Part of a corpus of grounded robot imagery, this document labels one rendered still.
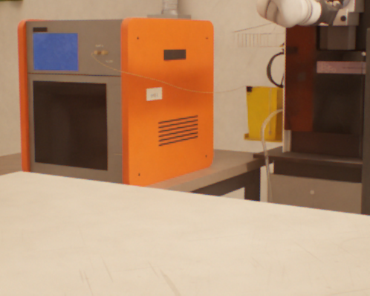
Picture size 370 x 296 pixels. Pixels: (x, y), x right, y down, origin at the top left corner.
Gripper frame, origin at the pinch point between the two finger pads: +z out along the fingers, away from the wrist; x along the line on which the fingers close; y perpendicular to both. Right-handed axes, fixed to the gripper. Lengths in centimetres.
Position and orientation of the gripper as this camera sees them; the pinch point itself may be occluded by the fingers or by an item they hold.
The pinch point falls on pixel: (336, 3)
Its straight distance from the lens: 205.5
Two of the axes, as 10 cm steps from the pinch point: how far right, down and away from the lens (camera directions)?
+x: 7.7, 4.8, -4.1
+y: -3.6, 8.7, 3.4
